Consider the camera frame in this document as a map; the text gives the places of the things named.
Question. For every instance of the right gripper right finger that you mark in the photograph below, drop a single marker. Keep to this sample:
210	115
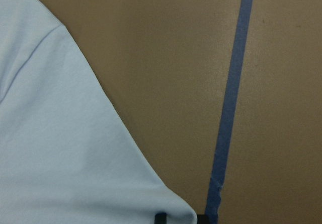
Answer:
203	219

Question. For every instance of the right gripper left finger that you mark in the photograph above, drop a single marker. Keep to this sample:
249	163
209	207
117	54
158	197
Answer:
160	218

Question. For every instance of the light blue t-shirt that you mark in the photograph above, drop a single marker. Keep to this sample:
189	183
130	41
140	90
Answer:
66	156

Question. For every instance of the brown table cover sheet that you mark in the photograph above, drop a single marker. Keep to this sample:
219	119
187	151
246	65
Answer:
223	97

